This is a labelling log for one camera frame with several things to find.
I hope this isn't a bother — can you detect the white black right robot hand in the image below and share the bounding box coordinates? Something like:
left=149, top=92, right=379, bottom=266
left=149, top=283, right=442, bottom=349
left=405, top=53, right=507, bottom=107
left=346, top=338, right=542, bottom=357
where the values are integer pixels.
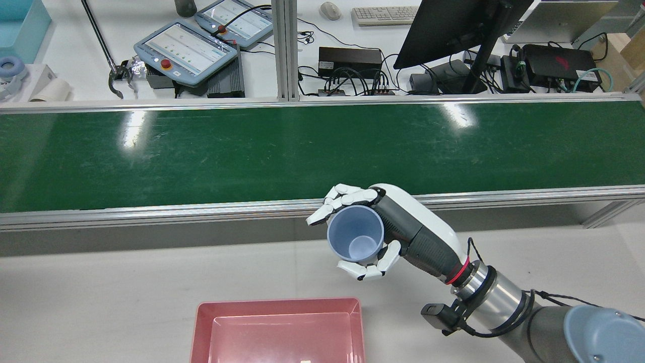
left=306, top=183, right=471, bottom=286

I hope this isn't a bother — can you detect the light blue plastic cup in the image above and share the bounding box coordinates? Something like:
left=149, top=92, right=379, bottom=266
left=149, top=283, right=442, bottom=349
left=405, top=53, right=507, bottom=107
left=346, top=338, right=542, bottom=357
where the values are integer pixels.
left=327, top=205, right=385, bottom=263

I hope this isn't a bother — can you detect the small black adapter box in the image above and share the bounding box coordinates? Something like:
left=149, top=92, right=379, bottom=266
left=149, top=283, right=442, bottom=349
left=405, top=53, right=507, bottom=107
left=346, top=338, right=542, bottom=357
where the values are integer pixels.
left=500, top=54, right=531, bottom=94

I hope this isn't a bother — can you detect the pink plastic box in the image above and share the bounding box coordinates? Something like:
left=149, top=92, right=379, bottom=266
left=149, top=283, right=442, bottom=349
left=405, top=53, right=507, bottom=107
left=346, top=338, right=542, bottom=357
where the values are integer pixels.
left=190, top=297, right=366, bottom=363

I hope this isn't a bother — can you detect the black power supply box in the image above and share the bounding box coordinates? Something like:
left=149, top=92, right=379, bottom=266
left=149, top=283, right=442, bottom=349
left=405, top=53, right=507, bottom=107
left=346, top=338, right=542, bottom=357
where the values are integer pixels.
left=318, top=46, right=383, bottom=79

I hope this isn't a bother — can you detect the black router box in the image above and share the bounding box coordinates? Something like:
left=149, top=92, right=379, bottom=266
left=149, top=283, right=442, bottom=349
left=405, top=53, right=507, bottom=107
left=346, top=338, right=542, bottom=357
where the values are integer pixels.
left=522, top=44, right=603, bottom=93

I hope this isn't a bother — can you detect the black ribbed electronics box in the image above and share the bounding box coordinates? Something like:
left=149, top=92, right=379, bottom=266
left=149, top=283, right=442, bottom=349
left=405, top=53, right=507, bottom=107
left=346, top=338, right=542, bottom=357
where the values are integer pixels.
left=207, top=44, right=246, bottom=98

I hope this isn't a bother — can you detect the brown cardboard box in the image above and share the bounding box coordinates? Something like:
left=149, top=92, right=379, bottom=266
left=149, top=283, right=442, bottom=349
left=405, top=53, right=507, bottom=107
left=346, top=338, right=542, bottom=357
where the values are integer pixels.
left=590, top=31, right=645, bottom=76

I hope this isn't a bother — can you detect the dark grey desktop device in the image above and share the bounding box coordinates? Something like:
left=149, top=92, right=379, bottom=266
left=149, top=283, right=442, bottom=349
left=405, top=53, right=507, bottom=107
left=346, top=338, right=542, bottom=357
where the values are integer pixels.
left=409, top=59, right=469, bottom=95

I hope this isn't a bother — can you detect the black port hub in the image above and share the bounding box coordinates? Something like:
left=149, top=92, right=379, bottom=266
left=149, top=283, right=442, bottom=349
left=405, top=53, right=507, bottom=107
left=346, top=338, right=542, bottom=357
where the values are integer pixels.
left=317, top=87, right=397, bottom=97

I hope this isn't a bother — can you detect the green conveyor belt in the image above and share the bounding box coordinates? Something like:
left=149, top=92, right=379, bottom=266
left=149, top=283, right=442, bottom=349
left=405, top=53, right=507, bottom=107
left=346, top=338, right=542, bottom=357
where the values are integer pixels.
left=0, top=98, right=645, bottom=232

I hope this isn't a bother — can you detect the black computer monitor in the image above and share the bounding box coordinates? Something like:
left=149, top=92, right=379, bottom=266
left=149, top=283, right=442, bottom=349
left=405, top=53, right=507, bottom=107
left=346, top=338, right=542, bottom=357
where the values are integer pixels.
left=393, top=0, right=535, bottom=95

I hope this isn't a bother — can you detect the white computer keyboard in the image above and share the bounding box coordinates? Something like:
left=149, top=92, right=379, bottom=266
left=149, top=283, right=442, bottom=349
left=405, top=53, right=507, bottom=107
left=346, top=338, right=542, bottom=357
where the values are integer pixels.
left=351, top=6, right=420, bottom=27

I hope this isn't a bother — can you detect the silver metal case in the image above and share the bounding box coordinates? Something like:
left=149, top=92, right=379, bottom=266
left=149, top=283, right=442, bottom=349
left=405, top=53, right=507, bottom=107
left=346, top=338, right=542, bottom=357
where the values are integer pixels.
left=501, top=0, right=619, bottom=44

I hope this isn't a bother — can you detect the small grey teach pendant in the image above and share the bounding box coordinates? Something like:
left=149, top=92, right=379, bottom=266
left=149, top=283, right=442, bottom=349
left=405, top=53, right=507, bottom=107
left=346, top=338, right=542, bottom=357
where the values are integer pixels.
left=195, top=0, right=274, bottom=49

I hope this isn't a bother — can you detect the large grey teach pendant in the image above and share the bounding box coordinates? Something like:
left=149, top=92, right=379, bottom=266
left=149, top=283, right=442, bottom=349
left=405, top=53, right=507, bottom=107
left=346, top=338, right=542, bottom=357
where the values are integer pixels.
left=134, top=19, right=238, bottom=87

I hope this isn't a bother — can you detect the black reach grabber tool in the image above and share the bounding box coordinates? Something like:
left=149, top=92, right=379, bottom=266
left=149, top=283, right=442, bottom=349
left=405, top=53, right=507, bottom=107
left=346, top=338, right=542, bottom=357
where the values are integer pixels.
left=81, top=0, right=138, bottom=100

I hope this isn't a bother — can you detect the white paper roll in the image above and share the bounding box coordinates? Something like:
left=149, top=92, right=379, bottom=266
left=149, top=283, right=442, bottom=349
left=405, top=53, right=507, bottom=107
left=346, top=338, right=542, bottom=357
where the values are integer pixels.
left=29, top=77, right=72, bottom=103

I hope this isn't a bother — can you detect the light blue storage bin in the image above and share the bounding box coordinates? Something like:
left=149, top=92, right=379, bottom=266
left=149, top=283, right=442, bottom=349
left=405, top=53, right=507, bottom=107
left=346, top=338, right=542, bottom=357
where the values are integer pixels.
left=0, top=0, right=52, bottom=65

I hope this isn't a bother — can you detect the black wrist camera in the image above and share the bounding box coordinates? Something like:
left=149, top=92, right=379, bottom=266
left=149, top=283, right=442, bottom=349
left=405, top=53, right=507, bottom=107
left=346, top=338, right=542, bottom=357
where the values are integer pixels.
left=421, top=301, right=464, bottom=336

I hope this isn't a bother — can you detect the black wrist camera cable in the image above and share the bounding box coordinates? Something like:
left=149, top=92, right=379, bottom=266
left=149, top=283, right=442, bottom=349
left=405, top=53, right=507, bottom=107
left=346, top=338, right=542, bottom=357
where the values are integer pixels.
left=466, top=237, right=645, bottom=338

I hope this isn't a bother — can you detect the aluminium profile post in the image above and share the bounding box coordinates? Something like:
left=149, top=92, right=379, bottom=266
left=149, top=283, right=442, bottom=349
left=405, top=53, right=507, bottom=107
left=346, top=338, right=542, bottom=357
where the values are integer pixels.
left=271, top=0, right=300, bottom=102

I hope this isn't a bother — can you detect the teal network cable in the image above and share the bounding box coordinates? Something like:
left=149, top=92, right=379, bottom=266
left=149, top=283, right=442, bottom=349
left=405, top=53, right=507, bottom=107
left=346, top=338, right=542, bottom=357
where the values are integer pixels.
left=571, top=68, right=614, bottom=93

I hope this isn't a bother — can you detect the grey blue tape ring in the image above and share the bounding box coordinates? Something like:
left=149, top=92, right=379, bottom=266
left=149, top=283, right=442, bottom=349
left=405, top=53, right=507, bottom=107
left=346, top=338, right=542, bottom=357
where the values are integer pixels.
left=0, top=55, right=29, bottom=100

